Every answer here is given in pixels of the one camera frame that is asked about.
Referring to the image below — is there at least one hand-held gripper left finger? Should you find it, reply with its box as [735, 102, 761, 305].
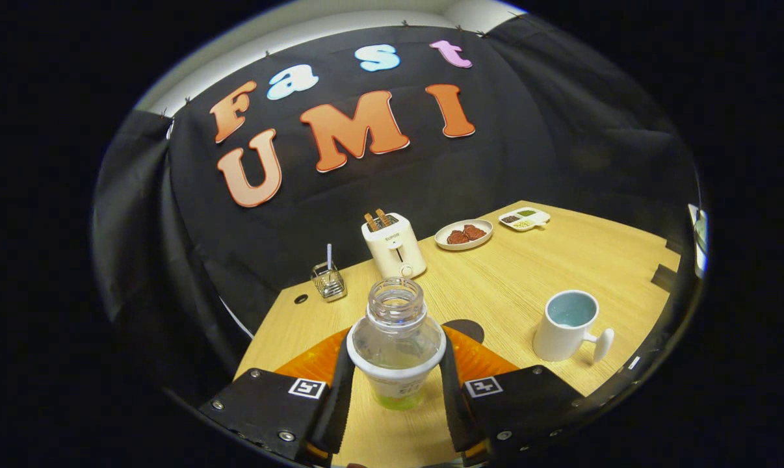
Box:
[198, 327, 356, 465]

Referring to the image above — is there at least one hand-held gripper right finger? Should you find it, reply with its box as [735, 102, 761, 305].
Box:
[439, 325, 588, 465]

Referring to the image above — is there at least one dark round coaster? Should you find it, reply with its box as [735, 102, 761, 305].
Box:
[443, 319, 485, 345]

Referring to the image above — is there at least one clear juice bottle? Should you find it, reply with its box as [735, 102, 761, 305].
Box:
[346, 277, 447, 411]

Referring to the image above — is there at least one white cup blue inside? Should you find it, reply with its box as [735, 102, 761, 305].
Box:
[532, 289, 615, 363]

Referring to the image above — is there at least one wooden table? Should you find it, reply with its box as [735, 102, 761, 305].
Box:
[235, 200, 682, 468]

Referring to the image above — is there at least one round white plate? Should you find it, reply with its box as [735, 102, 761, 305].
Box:
[434, 219, 495, 252]

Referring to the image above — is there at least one white toaster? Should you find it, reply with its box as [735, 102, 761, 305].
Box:
[361, 213, 428, 280]

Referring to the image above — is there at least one white divided condiment dish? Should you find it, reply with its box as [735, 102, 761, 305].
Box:
[498, 207, 551, 232]

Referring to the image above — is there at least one metal wire holder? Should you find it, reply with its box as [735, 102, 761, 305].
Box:
[311, 261, 348, 303]

